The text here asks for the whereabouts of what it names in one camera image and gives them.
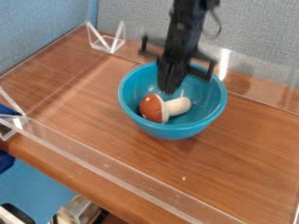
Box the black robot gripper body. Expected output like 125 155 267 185
138 20 219 82

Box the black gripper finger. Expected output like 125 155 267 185
171 60 189 93
157 58 174 93

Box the brown and white toy mushroom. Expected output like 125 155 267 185
139 94 193 123

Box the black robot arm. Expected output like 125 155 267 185
139 0 222 95

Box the blue bowl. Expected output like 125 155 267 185
118 62 229 140

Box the clear acrylic back barrier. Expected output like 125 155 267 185
117 40 299 115

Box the clear acrylic barrier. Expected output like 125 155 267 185
4 117 245 224
117 40 299 115

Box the clear acrylic front barrier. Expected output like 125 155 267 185
4 117 245 224

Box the blue cloth object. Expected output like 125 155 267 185
0 103 20 173

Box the black and white object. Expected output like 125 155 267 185
0 203 36 224

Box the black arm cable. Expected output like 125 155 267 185
201 5 223 41

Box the clear acrylic corner bracket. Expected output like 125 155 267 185
86 21 127 54

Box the clear acrylic left bracket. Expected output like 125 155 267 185
0 87 28 141

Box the metal table frame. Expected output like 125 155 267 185
48 195 103 224

